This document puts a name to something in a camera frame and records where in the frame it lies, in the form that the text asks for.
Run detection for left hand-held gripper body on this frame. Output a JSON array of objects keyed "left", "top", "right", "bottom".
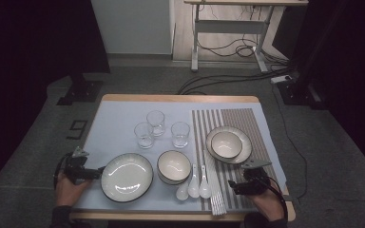
[{"left": 64, "top": 145, "right": 93, "bottom": 185}]

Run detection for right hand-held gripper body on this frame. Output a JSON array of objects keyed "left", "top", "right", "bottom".
[{"left": 240, "top": 158, "right": 273, "bottom": 195}]

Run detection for bundle of white chopsticks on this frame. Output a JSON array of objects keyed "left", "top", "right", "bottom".
[{"left": 203, "top": 149, "right": 228, "bottom": 217}]

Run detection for white ceramic spoon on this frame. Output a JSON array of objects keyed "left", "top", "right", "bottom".
[
  {"left": 175, "top": 179, "right": 191, "bottom": 201},
  {"left": 187, "top": 162, "right": 202, "bottom": 200},
  {"left": 199, "top": 164, "right": 212, "bottom": 200}
]

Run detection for white bowl with black rim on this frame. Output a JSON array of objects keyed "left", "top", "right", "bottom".
[
  {"left": 210, "top": 130, "right": 243, "bottom": 160},
  {"left": 156, "top": 149, "right": 193, "bottom": 185}
]

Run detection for white plate with black rim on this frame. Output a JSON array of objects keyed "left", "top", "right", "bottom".
[
  {"left": 100, "top": 152, "right": 155, "bottom": 203},
  {"left": 204, "top": 125, "right": 254, "bottom": 165}
]

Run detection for person's left hand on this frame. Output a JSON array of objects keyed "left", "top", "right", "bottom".
[{"left": 54, "top": 170, "right": 91, "bottom": 207}]

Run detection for clear drinking glass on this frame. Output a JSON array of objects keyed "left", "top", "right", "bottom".
[
  {"left": 170, "top": 121, "right": 191, "bottom": 148},
  {"left": 145, "top": 109, "right": 166, "bottom": 138},
  {"left": 133, "top": 122, "right": 156, "bottom": 150}
]

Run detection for striped brown placemat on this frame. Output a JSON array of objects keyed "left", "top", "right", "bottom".
[{"left": 191, "top": 107, "right": 286, "bottom": 212}]

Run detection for black stand base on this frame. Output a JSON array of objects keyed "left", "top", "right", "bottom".
[{"left": 56, "top": 72, "right": 104, "bottom": 106}]

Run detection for black stand with base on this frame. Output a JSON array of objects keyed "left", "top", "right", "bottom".
[{"left": 277, "top": 0, "right": 334, "bottom": 110}]

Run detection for wooden table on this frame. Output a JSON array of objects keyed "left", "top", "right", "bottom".
[{"left": 67, "top": 93, "right": 297, "bottom": 222}]

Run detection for white power strip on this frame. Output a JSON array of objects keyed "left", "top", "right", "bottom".
[{"left": 269, "top": 74, "right": 294, "bottom": 85}]

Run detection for dark curtain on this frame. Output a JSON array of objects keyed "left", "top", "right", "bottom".
[
  {"left": 0, "top": 0, "right": 111, "bottom": 198},
  {"left": 291, "top": 0, "right": 365, "bottom": 183}
]

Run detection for white cabinet panel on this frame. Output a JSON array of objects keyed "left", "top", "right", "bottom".
[{"left": 89, "top": 0, "right": 176, "bottom": 55}]

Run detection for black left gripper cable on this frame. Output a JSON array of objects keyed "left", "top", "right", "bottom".
[{"left": 52, "top": 152, "right": 74, "bottom": 190}]

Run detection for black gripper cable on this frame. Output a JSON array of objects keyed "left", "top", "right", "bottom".
[
  {"left": 52, "top": 152, "right": 74, "bottom": 190},
  {"left": 256, "top": 176, "right": 290, "bottom": 221}
]

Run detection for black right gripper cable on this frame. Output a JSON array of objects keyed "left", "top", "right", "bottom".
[{"left": 256, "top": 176, "right": 290, "bottom": 221}]

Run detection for thin black floor cable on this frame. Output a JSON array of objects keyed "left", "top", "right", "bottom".
[{"left": 270, "top": 84, "right": 308, "bottom": 201}]

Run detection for black floor cables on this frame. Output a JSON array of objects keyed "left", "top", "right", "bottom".
[{"left": 177, "top": 66, "right": 296, "bottom": 96}]

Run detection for coiled black cables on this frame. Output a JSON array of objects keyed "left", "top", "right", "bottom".
[{"left": 198, "top": 4, "right": 290, "bottom": 66}]

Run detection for white metal frame desk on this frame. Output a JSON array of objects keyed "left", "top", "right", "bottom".
[{"left": 183, "top": 0, "right": 309, "bottom": 73}]

